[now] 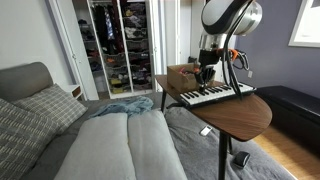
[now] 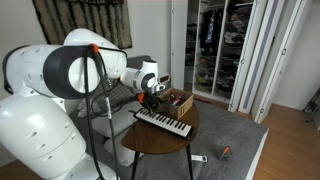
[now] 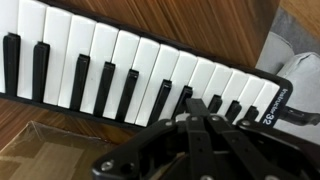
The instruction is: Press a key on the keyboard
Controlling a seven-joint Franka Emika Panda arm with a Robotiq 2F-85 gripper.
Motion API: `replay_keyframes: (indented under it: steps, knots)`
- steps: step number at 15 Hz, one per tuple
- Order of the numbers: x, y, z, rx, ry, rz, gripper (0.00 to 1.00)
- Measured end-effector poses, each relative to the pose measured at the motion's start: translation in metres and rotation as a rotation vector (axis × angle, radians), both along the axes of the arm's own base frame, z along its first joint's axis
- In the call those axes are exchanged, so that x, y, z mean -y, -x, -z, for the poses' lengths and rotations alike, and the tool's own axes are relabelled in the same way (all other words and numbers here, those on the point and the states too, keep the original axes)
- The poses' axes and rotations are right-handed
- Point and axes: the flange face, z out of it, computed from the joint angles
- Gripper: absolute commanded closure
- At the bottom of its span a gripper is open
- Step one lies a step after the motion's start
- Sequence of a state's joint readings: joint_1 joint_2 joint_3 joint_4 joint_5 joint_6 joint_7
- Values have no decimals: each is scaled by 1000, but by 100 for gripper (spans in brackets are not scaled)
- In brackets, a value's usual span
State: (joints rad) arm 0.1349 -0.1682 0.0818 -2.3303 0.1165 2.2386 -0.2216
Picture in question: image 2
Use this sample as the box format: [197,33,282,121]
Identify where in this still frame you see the grey sofa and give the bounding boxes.
[68,54,161,141]

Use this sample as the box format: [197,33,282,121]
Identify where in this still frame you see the closet shelves with clothes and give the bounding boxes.
[184,0,255,103]

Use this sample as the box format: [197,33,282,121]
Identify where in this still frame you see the wooden table with black legs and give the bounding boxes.
[120,99,201,180]

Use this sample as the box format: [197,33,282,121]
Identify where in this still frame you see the red black items in box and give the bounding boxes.
[166,93,185,107]

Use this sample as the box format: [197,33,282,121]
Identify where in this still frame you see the small grey plaid pillow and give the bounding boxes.
[99,81,136,113]

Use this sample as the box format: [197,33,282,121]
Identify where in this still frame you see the thin black labelled cable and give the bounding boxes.
[94,49,121,180]

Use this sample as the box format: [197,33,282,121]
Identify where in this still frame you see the small black white piano keyboard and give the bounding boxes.
[132,106,195,141]

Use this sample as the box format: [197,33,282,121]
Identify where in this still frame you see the shaggy brown wall tapestry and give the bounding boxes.
[31,0,134,50]

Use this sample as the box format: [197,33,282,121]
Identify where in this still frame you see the white remote control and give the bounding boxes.
[190,154,209,164]

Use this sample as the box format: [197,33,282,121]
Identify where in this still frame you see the black tripod stand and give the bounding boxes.
[302,87,320,132]

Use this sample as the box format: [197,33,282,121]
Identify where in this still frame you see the open cardboard box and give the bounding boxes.
[158,87,195,121]

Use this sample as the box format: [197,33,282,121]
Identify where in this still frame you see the grey rug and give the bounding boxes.
[113,99,270,180]

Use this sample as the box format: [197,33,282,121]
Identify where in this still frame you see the white nightstand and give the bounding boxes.
[158,73,171,83]

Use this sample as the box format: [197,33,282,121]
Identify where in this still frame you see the white bifold closet door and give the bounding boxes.
[227,0,292,115]
[252,0,315,125]

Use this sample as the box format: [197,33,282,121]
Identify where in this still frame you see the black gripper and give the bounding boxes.
[143,91,167,112]

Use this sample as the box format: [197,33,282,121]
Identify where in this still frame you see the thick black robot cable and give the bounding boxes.
[82,43,105,180]

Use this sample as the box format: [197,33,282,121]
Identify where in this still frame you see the light grey seat cushion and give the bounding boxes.
[91,99,144,140]
[103,135,145,168]

